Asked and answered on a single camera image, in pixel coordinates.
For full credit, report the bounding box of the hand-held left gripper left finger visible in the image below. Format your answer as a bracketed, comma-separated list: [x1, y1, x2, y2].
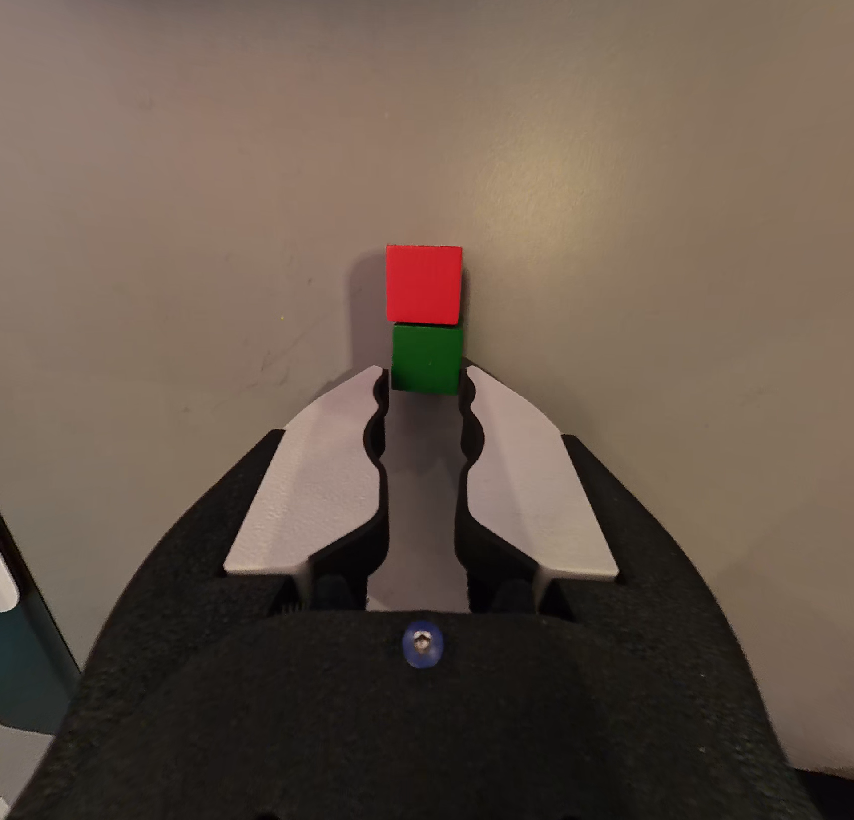
[223, 366, 391, 584]

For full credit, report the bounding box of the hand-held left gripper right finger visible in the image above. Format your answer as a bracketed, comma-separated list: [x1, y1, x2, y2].
[455, 365, 621, 584]

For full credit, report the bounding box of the green wooden cube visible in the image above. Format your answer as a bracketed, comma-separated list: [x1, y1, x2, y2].
[390, 323, 465, 394]

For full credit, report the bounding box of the red wooden cube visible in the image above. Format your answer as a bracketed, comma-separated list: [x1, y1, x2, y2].
[386, 245, 464, 325]

